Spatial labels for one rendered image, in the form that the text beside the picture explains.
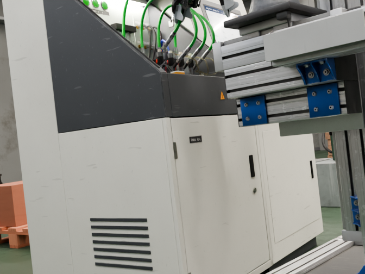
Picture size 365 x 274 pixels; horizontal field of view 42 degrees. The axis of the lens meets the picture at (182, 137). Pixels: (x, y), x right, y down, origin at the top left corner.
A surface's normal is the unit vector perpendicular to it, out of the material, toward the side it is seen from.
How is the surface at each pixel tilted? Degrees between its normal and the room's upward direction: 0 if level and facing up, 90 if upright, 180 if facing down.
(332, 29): 90
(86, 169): 90
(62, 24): 90
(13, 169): 90
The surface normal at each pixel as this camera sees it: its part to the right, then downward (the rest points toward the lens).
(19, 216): 0.82, -0.10
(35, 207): -0.58, 0.07
